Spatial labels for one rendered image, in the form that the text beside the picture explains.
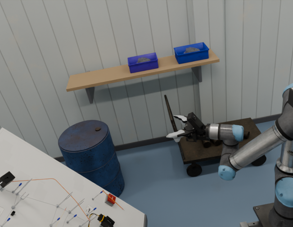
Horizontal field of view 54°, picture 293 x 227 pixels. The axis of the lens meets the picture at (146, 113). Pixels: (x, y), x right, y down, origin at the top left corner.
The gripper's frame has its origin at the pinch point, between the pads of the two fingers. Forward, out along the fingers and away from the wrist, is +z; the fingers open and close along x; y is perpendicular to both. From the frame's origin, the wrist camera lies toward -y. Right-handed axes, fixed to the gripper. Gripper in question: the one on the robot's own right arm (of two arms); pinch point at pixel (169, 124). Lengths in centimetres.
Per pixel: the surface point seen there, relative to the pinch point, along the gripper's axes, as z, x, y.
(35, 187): 62, -41, 11
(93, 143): 104, 52, 86
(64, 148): 130, 42, 85
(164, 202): 46, 49, 166
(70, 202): 50, -37, 27
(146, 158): 88, 110, 175
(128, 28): 92, 160, 22
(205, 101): 21, 170, 127
